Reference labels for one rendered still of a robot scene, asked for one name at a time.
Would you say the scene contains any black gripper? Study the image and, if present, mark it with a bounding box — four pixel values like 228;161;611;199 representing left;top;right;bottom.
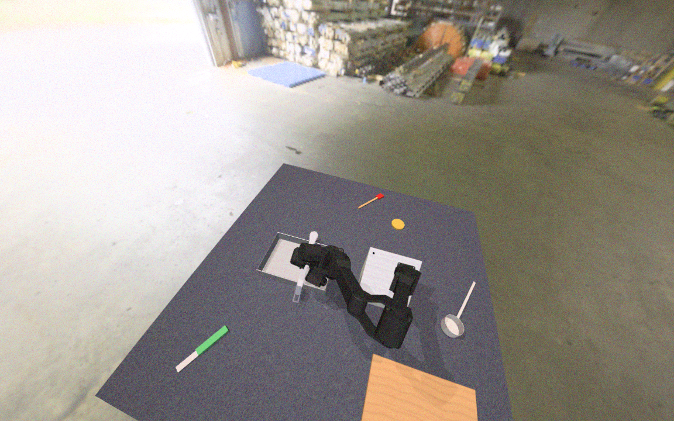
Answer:
290;247;335;280

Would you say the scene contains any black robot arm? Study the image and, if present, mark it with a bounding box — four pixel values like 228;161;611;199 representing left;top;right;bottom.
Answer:
298;243;422;349

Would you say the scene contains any yellow round disc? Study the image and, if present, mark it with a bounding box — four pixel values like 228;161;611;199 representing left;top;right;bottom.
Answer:
391;219;405;230

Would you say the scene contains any light wooden board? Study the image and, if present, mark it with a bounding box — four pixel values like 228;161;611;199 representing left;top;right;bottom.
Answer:
360;354;478;421

